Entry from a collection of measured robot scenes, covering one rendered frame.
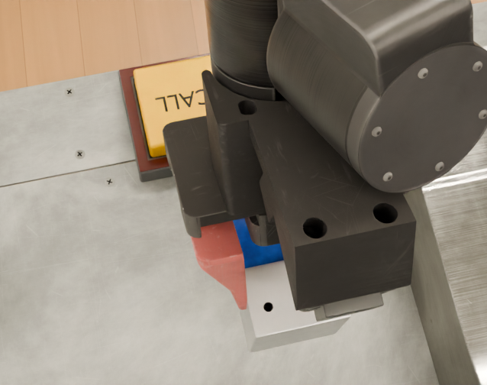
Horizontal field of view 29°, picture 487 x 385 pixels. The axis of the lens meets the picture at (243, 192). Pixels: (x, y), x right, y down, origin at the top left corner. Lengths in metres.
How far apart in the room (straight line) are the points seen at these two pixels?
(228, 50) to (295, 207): 0.07
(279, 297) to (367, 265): 0.15
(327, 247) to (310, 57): 0.06
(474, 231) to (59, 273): 0.27
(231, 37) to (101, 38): 0.36
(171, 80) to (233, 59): 0.29
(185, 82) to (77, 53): 0.10
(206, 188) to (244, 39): 0.08
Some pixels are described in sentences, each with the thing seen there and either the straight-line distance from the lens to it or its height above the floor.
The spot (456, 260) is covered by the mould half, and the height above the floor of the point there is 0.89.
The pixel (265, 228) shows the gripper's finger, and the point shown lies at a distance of 0.41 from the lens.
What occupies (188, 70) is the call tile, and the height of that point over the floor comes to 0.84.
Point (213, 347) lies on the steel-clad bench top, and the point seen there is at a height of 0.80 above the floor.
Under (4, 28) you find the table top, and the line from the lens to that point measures 0.74.
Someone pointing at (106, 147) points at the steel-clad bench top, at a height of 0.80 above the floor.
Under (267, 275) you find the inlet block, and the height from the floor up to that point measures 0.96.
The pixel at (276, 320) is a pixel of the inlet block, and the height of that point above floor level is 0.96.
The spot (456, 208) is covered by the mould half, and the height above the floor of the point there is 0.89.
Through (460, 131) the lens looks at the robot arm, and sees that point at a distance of 0.33.
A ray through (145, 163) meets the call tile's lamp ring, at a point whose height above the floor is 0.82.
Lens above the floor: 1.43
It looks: 71 degrees down
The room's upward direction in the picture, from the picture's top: 8 degrees clockwise
